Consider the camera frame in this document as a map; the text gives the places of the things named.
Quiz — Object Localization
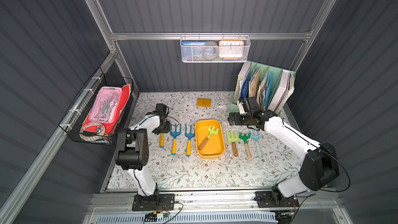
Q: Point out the light blue hand rake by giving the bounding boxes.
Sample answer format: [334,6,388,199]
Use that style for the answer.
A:
[250,129,263,159]

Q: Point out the dark green hand rake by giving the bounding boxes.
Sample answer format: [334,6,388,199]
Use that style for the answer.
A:
[238,133,252,159]

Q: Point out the blue rake yellow handle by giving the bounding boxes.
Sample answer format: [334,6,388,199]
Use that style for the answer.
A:
[160,133,164,148]
[170,124,182,156]

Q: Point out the light green hand rake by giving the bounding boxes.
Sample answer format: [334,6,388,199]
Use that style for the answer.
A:
[226,130,239,157]

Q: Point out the blue fork yellow handle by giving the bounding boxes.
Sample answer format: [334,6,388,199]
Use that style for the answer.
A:
[184,125,195,157]

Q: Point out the lime green hand fork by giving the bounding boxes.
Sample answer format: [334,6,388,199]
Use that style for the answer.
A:
[199,124,219,150]

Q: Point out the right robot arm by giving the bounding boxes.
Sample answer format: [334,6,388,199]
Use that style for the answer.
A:
[228,97,340,203]

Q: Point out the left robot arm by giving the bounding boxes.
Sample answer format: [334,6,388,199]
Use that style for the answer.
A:
[115,103,170,199]

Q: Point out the yellow storage box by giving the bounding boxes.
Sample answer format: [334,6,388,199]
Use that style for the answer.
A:
[195,119,226,159]

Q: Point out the blue box in basket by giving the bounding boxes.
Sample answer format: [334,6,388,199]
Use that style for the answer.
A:
[180,40,206,61]

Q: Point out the white binder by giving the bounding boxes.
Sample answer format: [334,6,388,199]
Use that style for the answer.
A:
[267,69,295,113]

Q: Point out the green file organizer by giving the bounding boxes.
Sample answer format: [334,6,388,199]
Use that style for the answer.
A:
[230,61,296,114]

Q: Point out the blue folder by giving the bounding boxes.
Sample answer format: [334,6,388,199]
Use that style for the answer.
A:
[263,71,274,109]

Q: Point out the yellow wallet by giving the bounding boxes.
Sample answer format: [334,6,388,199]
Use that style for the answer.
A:
[197,98,211,107]

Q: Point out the pink tool case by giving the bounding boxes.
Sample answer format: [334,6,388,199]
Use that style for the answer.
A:
[89,87,122,124]

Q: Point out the clear tape roll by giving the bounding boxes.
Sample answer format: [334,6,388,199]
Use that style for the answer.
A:
[85,122,106,135]

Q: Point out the yellow alarm clock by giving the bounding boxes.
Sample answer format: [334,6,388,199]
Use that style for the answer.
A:
[219,40,245,59]

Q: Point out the grey tape roll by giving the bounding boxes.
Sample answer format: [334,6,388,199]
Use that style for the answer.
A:
[202,41,218,60]

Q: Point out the black wire side basket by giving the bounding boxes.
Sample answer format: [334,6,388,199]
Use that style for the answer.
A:
[59,70,134,146]

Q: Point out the white wire hanging basket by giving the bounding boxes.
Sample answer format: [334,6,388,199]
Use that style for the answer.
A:
[180,35,251,63]

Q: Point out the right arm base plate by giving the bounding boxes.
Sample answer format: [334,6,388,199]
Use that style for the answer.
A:
[254,191,300,208]

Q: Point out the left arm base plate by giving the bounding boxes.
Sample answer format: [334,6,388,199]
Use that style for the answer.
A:
[132,194,175,212]

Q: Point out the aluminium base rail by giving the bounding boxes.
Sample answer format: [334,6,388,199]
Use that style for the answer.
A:
[83,188,353,224]

